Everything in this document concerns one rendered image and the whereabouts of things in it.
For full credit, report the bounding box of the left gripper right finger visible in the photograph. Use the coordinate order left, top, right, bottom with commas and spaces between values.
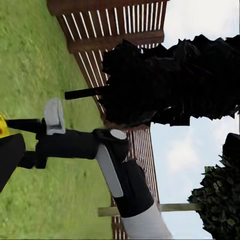
224, 133, 240, 173

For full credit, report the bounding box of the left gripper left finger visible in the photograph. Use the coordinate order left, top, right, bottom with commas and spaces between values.
0, 133, 26, 193

